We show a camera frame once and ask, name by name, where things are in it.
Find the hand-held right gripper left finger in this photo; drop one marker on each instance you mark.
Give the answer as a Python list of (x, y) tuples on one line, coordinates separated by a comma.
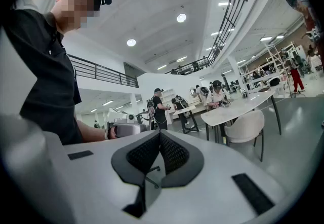
[(101, 180)]

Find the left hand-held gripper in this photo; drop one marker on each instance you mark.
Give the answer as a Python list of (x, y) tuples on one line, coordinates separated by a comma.
[(126, 129)]

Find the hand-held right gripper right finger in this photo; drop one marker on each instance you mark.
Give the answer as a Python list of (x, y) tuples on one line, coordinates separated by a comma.
[(215, 192)]

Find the beige upholstered chair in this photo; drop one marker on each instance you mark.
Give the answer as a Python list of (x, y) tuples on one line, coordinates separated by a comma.
[(244, 126)]

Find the person's left forearm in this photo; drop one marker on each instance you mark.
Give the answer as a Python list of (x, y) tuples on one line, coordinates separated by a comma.
[(91, 131)]

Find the black office chair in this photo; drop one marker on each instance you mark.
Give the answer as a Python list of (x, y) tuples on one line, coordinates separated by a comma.
[(152, 181)]

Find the white cubby shelf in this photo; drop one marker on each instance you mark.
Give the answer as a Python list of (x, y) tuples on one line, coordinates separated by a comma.
[(168, 96)]

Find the black balcony railing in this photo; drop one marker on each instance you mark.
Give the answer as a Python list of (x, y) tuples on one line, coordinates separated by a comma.
[(101, 72)]

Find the small white black-legged table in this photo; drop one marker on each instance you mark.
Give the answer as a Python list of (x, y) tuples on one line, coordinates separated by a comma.
[(186, 109)]

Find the grey marble table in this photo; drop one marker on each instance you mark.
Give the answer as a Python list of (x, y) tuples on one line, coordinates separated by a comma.
[(227, 114)]

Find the round ceiling light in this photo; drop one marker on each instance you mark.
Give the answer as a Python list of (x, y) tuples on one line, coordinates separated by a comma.
[(181, 18), (131, 42)]

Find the person's black clothes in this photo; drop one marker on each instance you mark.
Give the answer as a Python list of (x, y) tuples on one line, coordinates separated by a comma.
[(45, 78)]

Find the person's head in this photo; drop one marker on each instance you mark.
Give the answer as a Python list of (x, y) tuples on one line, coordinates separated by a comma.
[(76, 10)]

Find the white shelving unit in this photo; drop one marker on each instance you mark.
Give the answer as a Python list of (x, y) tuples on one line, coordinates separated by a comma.
[(272, 66)]

